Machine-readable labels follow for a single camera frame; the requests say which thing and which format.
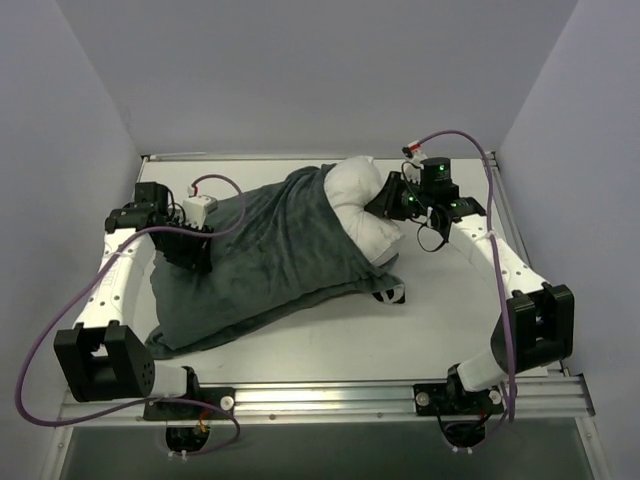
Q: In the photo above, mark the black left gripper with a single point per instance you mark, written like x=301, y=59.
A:
x=185, y=245

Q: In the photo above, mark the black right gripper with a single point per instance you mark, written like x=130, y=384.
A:
x=390, y=195

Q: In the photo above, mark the white pillow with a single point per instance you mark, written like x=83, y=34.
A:
x=349, y=186

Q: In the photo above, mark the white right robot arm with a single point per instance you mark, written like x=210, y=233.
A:
x=535, y=326

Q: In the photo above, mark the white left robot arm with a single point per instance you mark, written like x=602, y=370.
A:
x=101, y=356

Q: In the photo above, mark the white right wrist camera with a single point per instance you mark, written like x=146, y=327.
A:
x=415, y=160

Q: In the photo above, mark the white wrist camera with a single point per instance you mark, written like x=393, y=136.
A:
x=196, y=210
x=415, y=160

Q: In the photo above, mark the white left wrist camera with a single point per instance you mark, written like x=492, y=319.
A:
x=196, y=210

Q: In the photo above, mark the aluminium table edge rail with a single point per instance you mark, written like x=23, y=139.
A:
x=513, y=234

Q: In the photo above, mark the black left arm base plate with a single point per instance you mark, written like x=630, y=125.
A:
x=199, y=403

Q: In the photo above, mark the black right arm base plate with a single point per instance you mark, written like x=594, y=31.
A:
x=432, y=399

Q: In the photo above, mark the aluminium front mounting rail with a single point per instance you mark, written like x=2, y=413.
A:
x=293, y=402

